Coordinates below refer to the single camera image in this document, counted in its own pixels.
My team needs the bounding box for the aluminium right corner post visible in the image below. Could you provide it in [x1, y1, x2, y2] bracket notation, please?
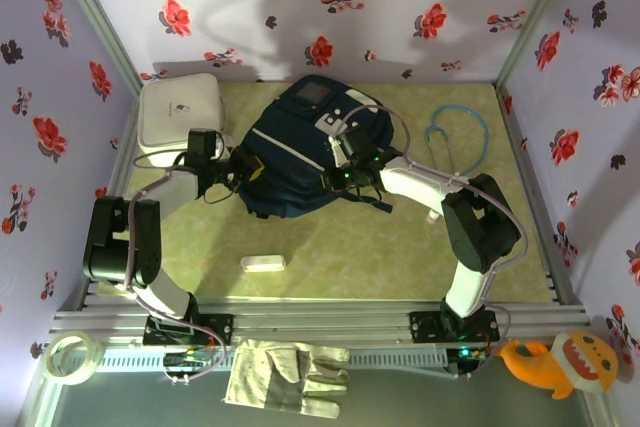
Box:
[492, 0, 586, 91]

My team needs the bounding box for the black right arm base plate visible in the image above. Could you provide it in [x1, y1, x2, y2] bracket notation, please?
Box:
[408, 310, 500, 344]

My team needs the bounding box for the grey canvas work glove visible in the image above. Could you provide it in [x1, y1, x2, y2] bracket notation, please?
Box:
[223, 338, 351, 421]

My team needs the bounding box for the small white oblong case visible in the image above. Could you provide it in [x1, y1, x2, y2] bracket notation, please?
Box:
[239, 254, 287, 274]

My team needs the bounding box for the aluminium right side rail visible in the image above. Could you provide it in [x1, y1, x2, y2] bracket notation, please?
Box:
[494, 86, 576, 306]

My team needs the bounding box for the aluminium corner post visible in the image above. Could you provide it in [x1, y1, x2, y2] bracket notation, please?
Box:
[492, 0, 586, 91]
[43, 0, 146, 96]

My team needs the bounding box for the orange shark plush toy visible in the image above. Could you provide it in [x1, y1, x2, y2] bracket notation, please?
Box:
[499, 329, 620, 401]

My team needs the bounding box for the white slotted cable duct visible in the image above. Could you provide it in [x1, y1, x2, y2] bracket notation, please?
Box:
[97, 346, 449, 373]

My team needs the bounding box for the aluminium front frame rail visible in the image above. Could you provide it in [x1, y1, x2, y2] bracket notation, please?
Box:
[49, 296, 591, 346]

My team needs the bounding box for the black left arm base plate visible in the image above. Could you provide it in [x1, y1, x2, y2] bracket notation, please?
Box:
[142, 311, 235, 347]

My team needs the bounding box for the light blue tubing loop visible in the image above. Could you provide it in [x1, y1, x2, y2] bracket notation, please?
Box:
[424, 104, 491, 179]

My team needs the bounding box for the aluminium left side rail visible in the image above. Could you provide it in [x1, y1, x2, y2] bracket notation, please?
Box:
[74, 91, 144, 311]

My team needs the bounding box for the aluminium left corner post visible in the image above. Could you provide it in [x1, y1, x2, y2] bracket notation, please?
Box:
[43, 0, 146, 96]

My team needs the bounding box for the lavender right arm cable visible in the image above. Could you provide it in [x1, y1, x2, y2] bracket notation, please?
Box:
[335, 104, 530, 381]

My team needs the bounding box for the white square storage case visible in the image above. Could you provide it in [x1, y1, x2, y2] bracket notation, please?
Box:
[137, 72, 226, 168]

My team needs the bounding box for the navy blue backpack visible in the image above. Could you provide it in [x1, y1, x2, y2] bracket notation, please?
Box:
[233, 74, 396, 221]

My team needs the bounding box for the clear tape roll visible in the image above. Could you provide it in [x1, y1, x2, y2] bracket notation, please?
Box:
[42, 330, 105, 387]

